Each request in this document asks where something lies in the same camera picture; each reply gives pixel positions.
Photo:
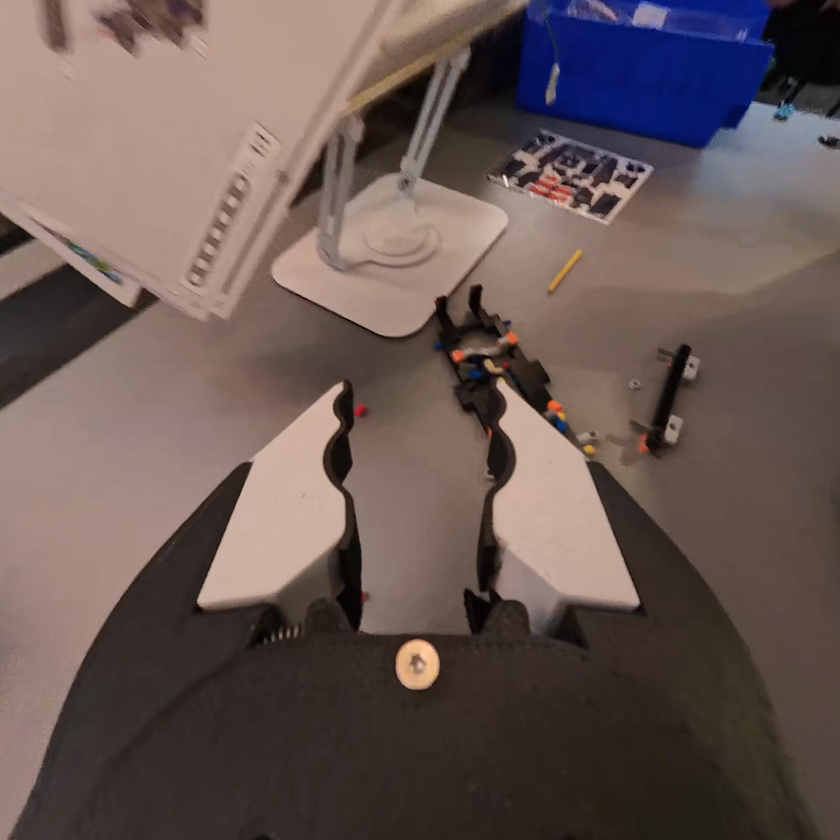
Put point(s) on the lego instruction booklet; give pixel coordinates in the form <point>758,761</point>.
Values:
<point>131,131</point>

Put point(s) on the yellow lego tube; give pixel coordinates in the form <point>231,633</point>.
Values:
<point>564,271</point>

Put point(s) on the blue plastic bin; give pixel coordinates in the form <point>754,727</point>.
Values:
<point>643,85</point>

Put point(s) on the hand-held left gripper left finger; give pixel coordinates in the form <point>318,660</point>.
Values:
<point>282,525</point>

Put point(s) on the white book stand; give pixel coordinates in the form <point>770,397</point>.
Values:
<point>394,262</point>

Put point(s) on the black lego chassis build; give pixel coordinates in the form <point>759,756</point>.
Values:
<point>479,387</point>

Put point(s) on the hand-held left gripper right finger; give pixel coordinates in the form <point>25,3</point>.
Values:
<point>558,525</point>

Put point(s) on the black lego gear rack assembly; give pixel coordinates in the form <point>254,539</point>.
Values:
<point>669,400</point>

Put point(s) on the lego sticker sheet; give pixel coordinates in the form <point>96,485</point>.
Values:
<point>571,174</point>

